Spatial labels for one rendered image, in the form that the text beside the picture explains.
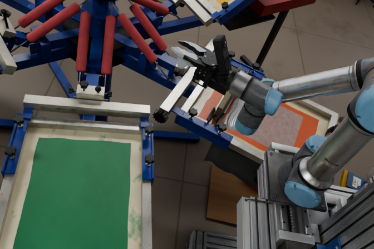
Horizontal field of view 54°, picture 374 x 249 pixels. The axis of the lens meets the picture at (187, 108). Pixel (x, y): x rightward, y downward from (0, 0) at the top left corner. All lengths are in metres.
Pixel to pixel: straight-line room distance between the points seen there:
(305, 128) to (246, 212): 0.85
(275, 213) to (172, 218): 1.30
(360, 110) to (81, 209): 1.10
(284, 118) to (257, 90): 1.07
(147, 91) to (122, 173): 1.72
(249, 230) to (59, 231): 0.71
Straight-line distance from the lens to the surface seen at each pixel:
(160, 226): 2.63
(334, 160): 1.14
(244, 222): 1.44
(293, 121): 2.15
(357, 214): 1.37
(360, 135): 1.06
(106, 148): 1.73
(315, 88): 1.16
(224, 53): 1.07
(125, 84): 3.33
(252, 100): 1.09
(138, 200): 1.61
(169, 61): 2.05
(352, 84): 1.13
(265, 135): 2.00
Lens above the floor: 2.39
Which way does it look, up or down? 47 degrees down
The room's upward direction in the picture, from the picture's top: 19 degrees clockwise
